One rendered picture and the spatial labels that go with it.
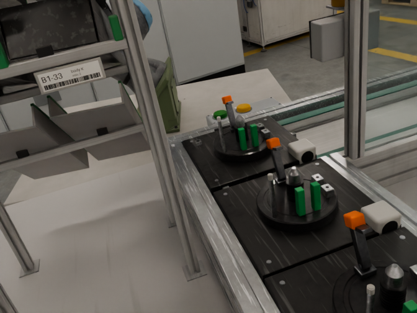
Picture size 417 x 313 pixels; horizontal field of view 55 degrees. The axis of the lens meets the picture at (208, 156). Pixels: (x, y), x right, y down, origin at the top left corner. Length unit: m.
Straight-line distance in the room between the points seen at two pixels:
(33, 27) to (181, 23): 3.40
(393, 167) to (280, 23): 4.31
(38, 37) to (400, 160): 0.74
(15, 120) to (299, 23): 3.44
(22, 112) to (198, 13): 1.85
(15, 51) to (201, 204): 0.41
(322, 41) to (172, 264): 0.51
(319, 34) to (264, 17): 4.26
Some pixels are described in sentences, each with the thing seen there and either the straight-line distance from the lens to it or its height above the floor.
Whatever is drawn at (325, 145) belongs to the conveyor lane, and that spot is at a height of 0.92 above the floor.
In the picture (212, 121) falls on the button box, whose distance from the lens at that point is 1.10.
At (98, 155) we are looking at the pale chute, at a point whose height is 1.01.
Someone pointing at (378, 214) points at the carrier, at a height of 0.99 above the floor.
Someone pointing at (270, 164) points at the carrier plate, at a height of 0.97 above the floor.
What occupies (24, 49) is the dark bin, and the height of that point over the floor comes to 1.32.
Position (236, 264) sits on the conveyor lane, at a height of 0.95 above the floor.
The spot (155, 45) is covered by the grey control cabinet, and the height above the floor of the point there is 0.55.
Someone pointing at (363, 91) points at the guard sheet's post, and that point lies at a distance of 0.82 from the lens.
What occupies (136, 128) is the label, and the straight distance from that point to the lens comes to 0.79.
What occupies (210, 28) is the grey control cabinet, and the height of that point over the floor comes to 0.56.
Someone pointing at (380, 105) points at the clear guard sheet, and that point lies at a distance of 0.87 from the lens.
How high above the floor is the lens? 1.42
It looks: 30 degrees down
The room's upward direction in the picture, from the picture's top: 11 degrees counter-clockwise
